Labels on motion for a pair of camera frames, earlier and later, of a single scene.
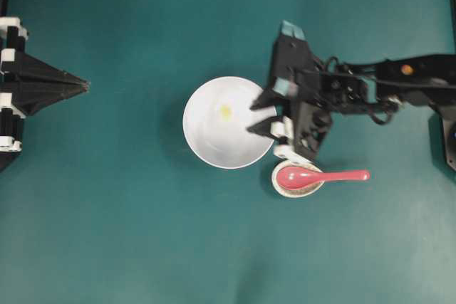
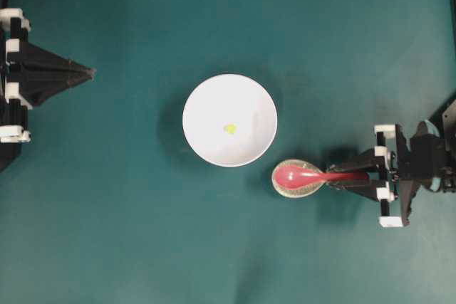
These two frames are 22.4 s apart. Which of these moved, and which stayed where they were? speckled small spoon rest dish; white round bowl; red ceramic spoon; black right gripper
Moved: black right gripper
Stayed: speckled small spoon rest dish; white round bowl; red ceramic spoon
